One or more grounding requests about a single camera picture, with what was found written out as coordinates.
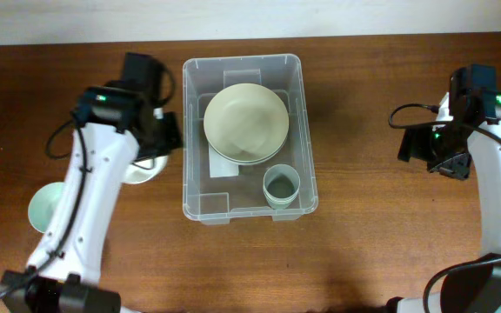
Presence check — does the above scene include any white small bowl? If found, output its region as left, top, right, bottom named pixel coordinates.
left=123, top=156, right=168, bottom=184

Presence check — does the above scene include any cream white bowl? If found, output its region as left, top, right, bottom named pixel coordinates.
left=203, top=83, right=291, bottom=163

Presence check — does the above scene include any grey translucent cup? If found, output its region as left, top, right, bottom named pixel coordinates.
left=263, top=164, right=300, bottom=197

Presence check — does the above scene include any cream white cup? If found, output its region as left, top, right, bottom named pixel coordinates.
left=264, top=191, right=297, bottom=210

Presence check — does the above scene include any small teal bowl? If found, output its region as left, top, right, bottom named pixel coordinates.
left=28, top=182, right=64, bottom=233

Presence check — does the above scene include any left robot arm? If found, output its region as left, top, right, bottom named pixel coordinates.
left=0, top=86, right=182, bottom=312

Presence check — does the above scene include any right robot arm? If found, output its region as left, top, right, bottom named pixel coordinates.
left=386, top=64, right=501, bottom=312

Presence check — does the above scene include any beige bowl in container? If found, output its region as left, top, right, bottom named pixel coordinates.
left=205, top=130, right=289, bottom=165

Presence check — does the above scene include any clear plastic storage container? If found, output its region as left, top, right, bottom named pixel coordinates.
left=183, top=54, right=318, bottom=225

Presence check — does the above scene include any white paper label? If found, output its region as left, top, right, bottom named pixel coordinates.
left=208, top=144, right=239, bottom=178

